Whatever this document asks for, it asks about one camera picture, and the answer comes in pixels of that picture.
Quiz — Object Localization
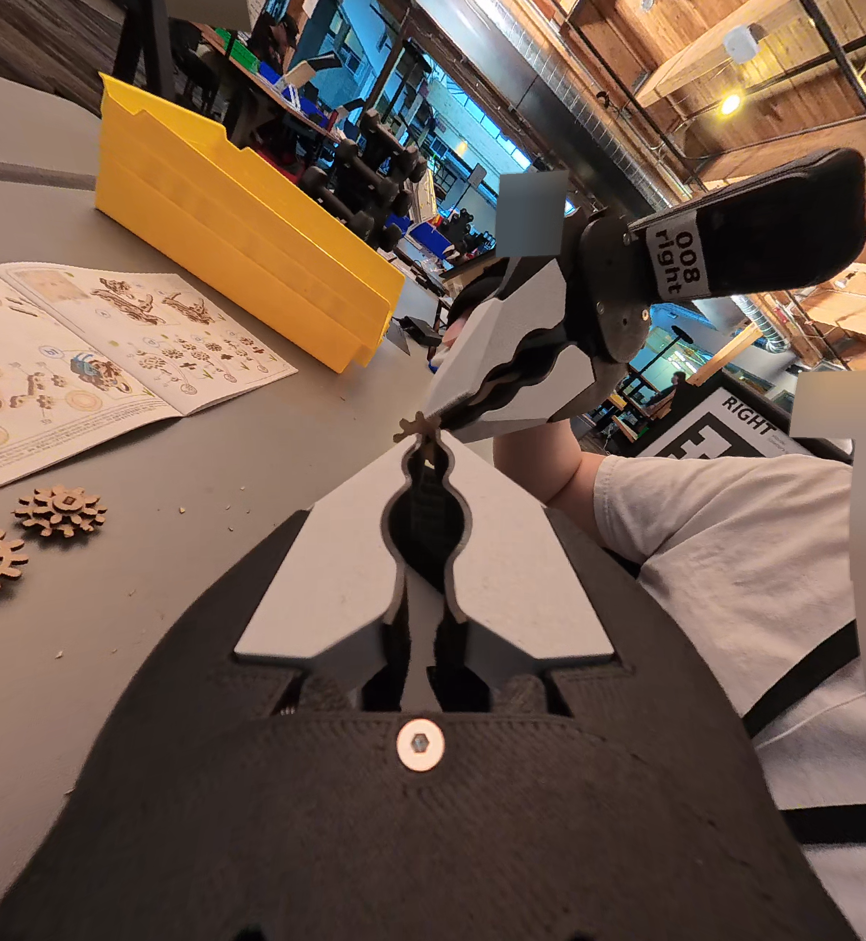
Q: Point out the open instruction booklet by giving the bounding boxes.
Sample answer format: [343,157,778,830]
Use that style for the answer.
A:
[0,254,299,504]

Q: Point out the small wooden gear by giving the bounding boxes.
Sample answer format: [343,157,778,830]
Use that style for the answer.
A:
[393,410,443,445]

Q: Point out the person's white t-shirt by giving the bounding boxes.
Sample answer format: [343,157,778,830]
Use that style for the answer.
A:
[593,454,866,941]

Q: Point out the silver ventilation ducts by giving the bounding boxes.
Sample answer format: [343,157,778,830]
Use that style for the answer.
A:
[470,0,797,350]

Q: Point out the black shoulder strap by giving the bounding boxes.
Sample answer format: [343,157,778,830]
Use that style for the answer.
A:
[740,619,866,846]

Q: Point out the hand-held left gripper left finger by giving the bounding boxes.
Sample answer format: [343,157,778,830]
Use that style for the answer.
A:
[234,441,409,713]

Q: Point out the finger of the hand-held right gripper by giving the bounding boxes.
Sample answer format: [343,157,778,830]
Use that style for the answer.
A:
[444,342,604,444]
[422,257,570,421]

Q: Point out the black round-top floor stand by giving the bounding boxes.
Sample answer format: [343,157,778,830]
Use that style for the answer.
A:
[642,325,696,401]

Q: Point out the black framed marker sign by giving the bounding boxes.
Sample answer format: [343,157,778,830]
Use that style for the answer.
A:
[626,371,854,463]

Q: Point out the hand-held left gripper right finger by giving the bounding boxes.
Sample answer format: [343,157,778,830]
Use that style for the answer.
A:
[440,434,618,713]

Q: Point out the flat wooden gear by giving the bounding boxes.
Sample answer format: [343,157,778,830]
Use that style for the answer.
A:
[12,484,108,539]

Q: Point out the yellow stacked storage bins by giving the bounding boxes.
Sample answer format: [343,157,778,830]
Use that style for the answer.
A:
[95,72,406,373]

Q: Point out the rack of black dumbbells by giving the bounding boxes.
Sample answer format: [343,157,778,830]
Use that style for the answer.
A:
[304,109,430,249]

